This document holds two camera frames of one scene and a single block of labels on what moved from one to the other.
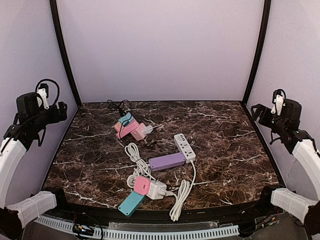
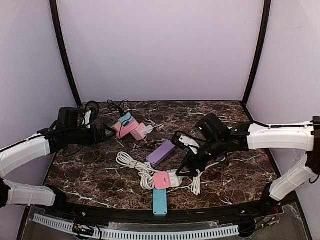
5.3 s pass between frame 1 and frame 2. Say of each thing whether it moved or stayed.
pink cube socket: stayed
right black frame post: stayed
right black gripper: moved
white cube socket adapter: moved
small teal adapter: stayed
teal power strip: moved
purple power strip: moved
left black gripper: moved
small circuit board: stayed
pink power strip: stayed
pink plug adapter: moved
